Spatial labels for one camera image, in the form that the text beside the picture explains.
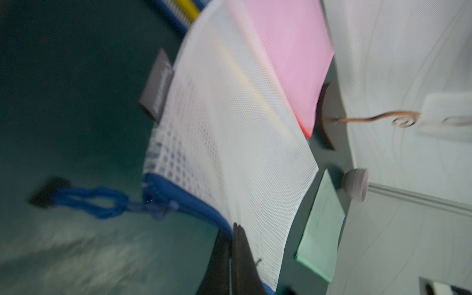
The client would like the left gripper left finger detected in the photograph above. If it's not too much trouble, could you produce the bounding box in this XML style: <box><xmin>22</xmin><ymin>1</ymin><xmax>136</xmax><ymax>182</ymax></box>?
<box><xmin>196</xmin><ymin>230</ymin><xmax>231</xmax><ymax>295</ymax></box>

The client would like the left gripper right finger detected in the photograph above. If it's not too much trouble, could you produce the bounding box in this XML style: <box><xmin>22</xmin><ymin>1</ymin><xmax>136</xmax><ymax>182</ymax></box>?
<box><xmin>231</xmin><ymin>223</ymin><xmax>267</xmax><ymax>295</ymax></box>

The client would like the green mesh document bag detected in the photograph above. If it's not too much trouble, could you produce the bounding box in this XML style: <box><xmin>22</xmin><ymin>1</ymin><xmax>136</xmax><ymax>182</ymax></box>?
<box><xmin>295</xmin><ymin>170</ymin><xmax>345</xmax><ymax>283</ymax></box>

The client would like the pink mesh document bag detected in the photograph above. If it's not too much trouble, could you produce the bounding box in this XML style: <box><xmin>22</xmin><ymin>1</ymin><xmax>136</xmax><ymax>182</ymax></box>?
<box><xmin>245</xmin><ymin>0</ymin><xmax>334</xmax><ymax>138</ymax></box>

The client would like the yellow mesh document bag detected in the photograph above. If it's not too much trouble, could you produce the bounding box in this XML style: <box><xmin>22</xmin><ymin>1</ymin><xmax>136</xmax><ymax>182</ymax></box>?
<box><xmin>152</xmin><ymin>0</ymin><xmax>208</xmax><ymax>36</ymax></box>

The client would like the metal scroll glass rack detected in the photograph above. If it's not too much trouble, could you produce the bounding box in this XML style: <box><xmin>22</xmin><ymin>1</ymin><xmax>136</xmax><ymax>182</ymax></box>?
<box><xmin>315</xmin><ymin>83</ymin><xmax>472</xmax><ymax>150</ymax></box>

